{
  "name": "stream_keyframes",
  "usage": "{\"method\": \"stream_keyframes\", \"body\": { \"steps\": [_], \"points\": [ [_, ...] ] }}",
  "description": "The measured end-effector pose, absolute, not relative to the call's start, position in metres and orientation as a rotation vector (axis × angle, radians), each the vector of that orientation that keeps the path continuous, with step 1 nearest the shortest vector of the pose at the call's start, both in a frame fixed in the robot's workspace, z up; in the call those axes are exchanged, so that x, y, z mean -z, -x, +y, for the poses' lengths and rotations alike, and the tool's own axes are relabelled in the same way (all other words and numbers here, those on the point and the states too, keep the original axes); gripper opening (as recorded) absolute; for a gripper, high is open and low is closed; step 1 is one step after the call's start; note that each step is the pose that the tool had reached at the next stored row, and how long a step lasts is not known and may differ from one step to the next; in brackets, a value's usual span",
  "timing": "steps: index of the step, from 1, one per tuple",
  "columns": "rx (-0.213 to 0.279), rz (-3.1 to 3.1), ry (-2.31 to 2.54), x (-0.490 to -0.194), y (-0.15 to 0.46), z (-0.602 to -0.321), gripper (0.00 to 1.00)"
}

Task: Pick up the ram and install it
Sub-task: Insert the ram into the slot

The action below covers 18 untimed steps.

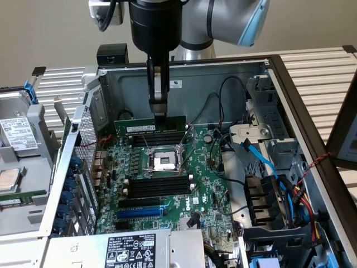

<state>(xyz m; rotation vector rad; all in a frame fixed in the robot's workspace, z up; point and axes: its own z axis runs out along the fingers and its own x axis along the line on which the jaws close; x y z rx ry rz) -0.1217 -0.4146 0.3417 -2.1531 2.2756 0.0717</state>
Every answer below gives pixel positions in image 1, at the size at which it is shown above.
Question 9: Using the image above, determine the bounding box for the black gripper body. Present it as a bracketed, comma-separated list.
[128, 0, 184, 61]

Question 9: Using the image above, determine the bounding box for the green RAM stick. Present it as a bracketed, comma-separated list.
[114, 116, 187, 137]
[0, 190, 47, 207]

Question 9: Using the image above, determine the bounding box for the RAM slot with white latches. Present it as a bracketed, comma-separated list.
[132, 133, 185, 143]
[124, 183, 195, 195]
[124, 175, 194, 185]

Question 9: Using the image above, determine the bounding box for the metal socket cover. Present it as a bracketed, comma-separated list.
[177, 125, 196, 173]

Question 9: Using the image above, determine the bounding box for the CPU socket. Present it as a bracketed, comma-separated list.
[143, 145, 186, 176]

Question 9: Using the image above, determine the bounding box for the open metal PC case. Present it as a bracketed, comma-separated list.
[37, 54, 357, 268]

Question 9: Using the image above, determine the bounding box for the black box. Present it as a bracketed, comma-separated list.
[96, 44, 129, 68]

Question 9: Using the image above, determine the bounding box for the green Dell motherboard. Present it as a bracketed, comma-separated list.
[96, 127, 240, 252]

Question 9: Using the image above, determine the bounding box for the silver rear port block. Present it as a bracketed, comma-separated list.
[93, 150, 109, 187]

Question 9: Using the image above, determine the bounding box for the long black expansion slot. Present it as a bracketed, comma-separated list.
[118, 197, 162, 209]

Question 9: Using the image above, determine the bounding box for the blue expansion slot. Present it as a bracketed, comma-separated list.
[116, 206, 165, 219]

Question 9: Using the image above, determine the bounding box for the blue round card latch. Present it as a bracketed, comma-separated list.
[61, 191, 74, 206]
[57, 205, 70, 220]
[68, 156, 81, 171]
[54, 219, 67, 234]
[65, 178, 78, 193]

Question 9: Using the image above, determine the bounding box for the silver disk bay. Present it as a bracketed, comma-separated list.
[228, 75, 303, 179]

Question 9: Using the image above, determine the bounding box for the black fan shroud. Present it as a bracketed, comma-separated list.
[244, 174, 284, 227]

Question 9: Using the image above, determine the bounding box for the grey parts rack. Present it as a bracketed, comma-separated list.
[0, 89, 61, 238]

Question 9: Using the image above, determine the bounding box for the silver hard disk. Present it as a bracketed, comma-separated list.
[0, 92, 39, 156]

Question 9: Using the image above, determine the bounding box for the silver power supply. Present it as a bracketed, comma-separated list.
[41, 228, 206, 268]

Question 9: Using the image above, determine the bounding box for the silver CPU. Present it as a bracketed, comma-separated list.
[0, 168, 21, 192]

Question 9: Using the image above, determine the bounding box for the dark grey disk bay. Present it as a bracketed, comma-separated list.
[241, 223, 330, 268]

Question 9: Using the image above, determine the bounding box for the dark framed panel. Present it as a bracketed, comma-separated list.
[325, 80, 357, 171]

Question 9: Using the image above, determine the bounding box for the small black wire loop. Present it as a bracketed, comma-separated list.
[117, 110, 135, 121]

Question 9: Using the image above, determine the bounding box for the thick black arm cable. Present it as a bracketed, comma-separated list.
[96, 0, 115, 32]

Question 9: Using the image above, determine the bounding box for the low black wire loop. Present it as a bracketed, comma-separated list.
[192, 92, 221, 125]

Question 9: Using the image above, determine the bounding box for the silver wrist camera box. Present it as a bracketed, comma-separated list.
[88, 0, 124, 27]

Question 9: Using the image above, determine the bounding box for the thin red wire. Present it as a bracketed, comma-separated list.
[79, 135, 114, 149]

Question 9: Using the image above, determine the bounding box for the tall black wire loop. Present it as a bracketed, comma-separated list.
[219, 76, 249, 126]

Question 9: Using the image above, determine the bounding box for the silver disk bay bracket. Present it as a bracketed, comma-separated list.
[229, 124, 273, 159]

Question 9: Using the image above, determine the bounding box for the graphics card with metal bracket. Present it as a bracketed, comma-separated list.
[52, 95, 72, 146]

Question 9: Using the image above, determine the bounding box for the long black curved wire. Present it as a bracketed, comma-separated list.
[209, 133, 247, 186]

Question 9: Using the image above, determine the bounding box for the blue SATA wire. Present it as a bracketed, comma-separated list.
[239, 138, 293, 196]

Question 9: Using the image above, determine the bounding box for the blue plastic disk bracket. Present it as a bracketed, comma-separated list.
[23, 80, 38, 106]

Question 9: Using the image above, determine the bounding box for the black yellow power wire bundle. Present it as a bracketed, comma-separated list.
[203, 242, 238, 268]

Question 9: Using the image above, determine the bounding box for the red black twisted wire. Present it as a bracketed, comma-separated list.
[295, 151, 332, 190]

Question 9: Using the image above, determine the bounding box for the red yellow black wire bundle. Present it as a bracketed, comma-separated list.
[288, 183, 323, 243]

